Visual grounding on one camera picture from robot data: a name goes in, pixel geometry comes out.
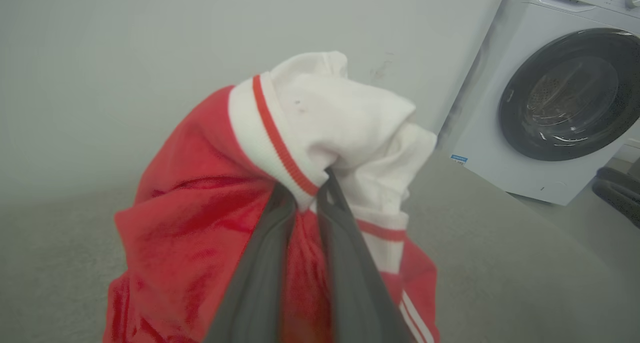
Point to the black rounded object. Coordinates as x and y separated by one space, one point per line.
617 193

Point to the blue washing machine sticker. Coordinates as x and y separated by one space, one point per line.
458 158

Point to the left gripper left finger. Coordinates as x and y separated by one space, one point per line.
255 283

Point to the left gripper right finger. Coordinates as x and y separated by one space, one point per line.
355 283

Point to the white washing machine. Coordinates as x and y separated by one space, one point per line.
490 108

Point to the grey fabric sofa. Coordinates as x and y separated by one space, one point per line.
500 283

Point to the dark round washing machine door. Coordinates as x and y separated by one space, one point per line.
570 93

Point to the red and white garment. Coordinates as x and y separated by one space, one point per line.
200 208

